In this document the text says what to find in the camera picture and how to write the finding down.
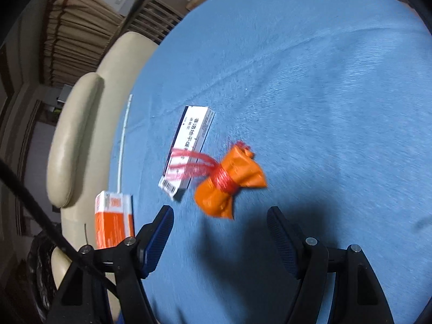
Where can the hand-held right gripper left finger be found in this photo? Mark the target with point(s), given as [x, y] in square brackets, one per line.
[158, 239]

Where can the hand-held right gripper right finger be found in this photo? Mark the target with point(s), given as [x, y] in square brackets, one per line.
[281, 239]

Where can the orange and white carton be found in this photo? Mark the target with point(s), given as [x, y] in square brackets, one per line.
[113, 226]

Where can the white and blue carton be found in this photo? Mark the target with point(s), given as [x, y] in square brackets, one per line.
[194, 131]

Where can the cream leather sofa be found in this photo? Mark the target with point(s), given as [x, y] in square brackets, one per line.
[87, 114]

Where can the blue tablecloth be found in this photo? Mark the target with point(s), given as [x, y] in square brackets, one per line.
[320, 91]

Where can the small white appliance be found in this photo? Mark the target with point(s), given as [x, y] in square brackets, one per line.
[64, 94]

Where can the beige pleated curtain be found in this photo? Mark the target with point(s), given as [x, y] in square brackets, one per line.
[77, 33]

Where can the wooden slatted crib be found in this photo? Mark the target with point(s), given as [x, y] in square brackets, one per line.
[152, 13]

